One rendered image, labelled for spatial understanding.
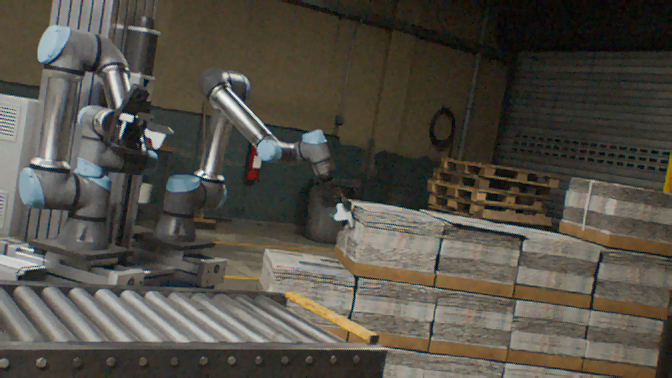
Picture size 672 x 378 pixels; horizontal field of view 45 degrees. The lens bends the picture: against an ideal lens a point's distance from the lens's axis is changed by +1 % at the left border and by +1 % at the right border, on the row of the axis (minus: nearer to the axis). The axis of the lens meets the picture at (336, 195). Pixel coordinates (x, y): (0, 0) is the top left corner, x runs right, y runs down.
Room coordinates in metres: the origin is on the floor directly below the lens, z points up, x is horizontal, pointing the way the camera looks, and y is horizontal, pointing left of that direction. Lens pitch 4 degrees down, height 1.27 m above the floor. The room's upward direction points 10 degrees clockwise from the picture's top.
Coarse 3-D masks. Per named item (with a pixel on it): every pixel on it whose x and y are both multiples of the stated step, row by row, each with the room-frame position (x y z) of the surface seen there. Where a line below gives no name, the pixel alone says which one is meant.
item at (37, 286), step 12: (12, 288) 1.90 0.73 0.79; (36, 288) 1.93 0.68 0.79; (60, 288) 1.96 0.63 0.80; (72, 288) 1.97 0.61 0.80; (84, 288) 1.99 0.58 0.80; (96, 288) 2.01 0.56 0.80; (108, 288) 2.03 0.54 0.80; (120, 288) 2.05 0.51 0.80; (132, 288) 2.07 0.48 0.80; (144, 288) 2.10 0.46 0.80; (156, 288) 2.12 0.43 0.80; (168, 288) 2.14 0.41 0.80; (180, 288) 2.17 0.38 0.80; (192, 288) 2.19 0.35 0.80; (204, 288) 2.22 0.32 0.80; (276, 300) 2.30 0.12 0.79
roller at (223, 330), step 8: (168, 296) 2.11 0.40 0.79; (176, 296) 2.09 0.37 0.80; (184, 296) 2.08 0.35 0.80; (176, 304) 2.05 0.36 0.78; (184, 304) 2.03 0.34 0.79; (192, 304) 2.01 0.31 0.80; (192, 312) 1.97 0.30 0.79; (200, 312) 1.95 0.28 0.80; (208, 312) 1.96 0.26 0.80; (200, 320) 1.92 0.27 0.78; (208, 320) 1.90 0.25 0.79; (216, 320) 1.89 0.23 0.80; (216, 328) 1.85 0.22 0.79; (224, 328) 1.84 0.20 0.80; (232, 328) 1.84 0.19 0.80; (224, 336) 1.81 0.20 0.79; (232, 336) 1.79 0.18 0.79; (240, 336) 1.78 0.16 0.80
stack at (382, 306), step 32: (288, 256) 2.88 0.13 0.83; (320, 256) 2.99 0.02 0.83; (288, 288) 2.63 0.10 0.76; (320, 288) 2.65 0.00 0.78; (352, 288) 2.67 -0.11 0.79; (384, 288) 2.70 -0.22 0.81; (416, 288) 2.72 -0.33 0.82; (448, 288) 2.78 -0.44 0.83; (320, 320) 2.66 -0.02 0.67; (352, 320) 2.68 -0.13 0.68; (384, 320) 2.70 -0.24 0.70; (416, 320) 2.72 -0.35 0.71; (448, 320) 2.75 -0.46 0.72; (480, 320) 2.77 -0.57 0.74; (512, 320) 2.80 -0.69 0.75; (544, 320) 2.82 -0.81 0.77; (576, 320) 2.84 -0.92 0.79; (416, 352) 2.74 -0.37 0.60; (544, 352) 2.82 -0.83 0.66; (576, 352) 2.85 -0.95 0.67
